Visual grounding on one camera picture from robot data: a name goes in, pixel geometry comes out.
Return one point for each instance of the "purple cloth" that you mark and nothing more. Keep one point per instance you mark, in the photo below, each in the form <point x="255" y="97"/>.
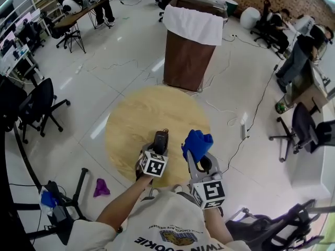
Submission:
<point x="101" y="188"/>

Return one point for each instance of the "white round stool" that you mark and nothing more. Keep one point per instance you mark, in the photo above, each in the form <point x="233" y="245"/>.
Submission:
<point x="250" y="17"/>

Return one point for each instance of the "person's wristband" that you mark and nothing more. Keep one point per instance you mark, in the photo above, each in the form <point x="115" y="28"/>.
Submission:
<point x="120" y="229"/>

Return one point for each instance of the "black tripod stand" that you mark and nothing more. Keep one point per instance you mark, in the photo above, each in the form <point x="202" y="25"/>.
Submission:
<point x="74" y="200"/>

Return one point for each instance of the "wooden desk with metal legs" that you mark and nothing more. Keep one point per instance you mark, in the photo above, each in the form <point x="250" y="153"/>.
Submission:
<point x="78" y="16"/>

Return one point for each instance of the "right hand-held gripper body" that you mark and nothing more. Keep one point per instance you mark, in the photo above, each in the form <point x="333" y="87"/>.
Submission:
<point x="209" y="192"/>

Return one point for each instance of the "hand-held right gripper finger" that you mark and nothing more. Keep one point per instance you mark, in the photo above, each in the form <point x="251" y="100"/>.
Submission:
<point x="214" y="162"/>
<point x="191" y="163"/>

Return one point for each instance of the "white desk with monitors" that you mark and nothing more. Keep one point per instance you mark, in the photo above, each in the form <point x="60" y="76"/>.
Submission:
<point x="15" y="59"/>

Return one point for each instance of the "black office chair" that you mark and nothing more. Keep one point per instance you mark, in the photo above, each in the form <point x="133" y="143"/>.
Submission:
<point x="56" y="29"/>
<point x="267" y="229"/>
<point x="39" y="101"/>
<point x="303" y="125"/>
<point x="264" y="30"/>

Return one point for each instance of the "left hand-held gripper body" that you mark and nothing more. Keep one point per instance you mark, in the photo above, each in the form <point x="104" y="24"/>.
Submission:
<point x="154" y="166"/>

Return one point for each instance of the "blue rag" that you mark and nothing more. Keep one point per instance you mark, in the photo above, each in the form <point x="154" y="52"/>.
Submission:
<point x="48" y="199"/>

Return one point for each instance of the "green bin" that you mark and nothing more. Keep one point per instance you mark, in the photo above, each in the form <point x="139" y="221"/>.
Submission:
<point x="231" y="6"/>

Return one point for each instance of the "white power strip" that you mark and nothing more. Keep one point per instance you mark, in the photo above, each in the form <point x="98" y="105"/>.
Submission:
<point x="244" y="124"/>

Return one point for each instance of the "person's left forearm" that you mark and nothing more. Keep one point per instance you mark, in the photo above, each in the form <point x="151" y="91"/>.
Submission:
<point x="123" y="205"/>

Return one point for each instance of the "white cloth cover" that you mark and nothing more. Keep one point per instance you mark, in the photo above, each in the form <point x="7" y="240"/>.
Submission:
<point x="193" y="22"/>

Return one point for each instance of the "basket of green bottles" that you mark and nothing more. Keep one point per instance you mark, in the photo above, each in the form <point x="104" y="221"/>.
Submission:
<point x="282" y="106"/>

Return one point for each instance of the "brown wooden cabinet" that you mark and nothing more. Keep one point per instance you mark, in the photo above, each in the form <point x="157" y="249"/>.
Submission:
<point x="187" y="61"/>

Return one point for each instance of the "person's white printed shirt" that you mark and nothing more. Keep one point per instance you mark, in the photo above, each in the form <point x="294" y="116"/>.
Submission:
<point x="162" y="218"/>

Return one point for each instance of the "blue cloth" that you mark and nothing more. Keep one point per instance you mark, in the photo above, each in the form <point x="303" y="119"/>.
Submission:
<point x="196" y="143"/>

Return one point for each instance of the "person's right forearm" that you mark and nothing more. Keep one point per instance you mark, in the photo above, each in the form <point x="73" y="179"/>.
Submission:
<point x="217" y="223"/>

